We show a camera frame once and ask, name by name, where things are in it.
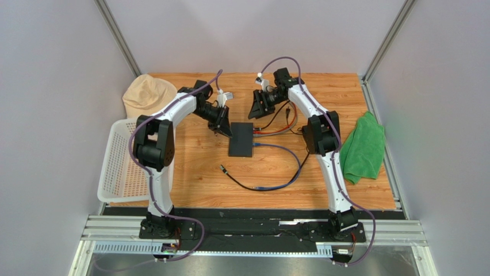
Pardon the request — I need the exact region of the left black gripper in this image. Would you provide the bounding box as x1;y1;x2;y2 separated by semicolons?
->
192;104;233;139

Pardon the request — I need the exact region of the red ethernet cable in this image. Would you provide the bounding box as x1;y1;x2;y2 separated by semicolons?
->
254;101;298;135

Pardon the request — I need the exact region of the black network switch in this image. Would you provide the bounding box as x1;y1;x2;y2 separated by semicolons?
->
228;122;254;158

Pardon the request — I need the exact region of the grey ethernet cable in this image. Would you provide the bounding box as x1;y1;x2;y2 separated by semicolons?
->
254;114;299;138

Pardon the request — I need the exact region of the white plastic basket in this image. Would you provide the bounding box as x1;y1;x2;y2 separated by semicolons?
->
98;116;175;210

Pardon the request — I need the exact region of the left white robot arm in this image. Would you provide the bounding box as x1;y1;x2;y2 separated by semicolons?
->
129;80;234;239

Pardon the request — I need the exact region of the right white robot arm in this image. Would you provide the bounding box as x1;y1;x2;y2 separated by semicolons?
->
248;68;358;240

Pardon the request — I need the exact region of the beige bucket hat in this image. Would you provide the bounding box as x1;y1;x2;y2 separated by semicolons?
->
122;74;177;118

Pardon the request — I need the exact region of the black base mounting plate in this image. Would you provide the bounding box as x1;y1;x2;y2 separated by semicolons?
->
103;206;407;254

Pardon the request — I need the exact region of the green cloth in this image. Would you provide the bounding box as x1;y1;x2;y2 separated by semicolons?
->
340;111;386;185

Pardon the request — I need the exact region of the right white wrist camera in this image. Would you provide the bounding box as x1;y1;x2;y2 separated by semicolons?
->
255;72;270;92

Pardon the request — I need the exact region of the black power cable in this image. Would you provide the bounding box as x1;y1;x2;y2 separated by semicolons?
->
220;151;311;191

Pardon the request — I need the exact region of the blue ethernet cable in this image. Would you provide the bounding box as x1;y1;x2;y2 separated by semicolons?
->
252;143;303;191

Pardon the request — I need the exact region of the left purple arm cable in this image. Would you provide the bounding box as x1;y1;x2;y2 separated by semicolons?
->
128;70;224;263

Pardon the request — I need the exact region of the aluminium front rail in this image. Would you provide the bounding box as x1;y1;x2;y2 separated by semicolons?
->
69;216;437;275

